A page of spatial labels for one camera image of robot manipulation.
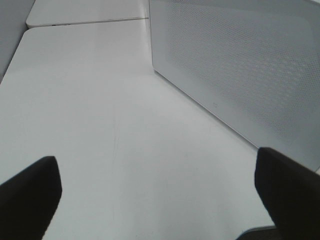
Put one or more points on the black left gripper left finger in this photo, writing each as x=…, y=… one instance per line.
x=29, y=200

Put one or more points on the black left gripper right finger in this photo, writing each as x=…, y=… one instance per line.
x=290, y=193

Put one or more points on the white microwave door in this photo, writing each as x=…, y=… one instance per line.
x=240, y=65

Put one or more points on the white microwave oven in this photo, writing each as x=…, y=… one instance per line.
x=237, y=62

